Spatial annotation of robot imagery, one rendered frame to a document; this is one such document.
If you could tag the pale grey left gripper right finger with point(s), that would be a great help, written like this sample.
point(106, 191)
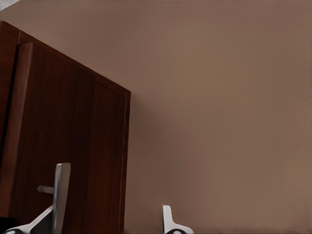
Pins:
point(168, 220)

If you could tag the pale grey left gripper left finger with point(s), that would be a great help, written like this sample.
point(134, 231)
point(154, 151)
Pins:
point(39, 220)

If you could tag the dark brown wooden cabinet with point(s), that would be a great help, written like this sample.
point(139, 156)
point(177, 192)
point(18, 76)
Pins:
point(109, 151)

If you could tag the dark wooden cabinet door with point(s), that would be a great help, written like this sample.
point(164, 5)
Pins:
point(48, 117)

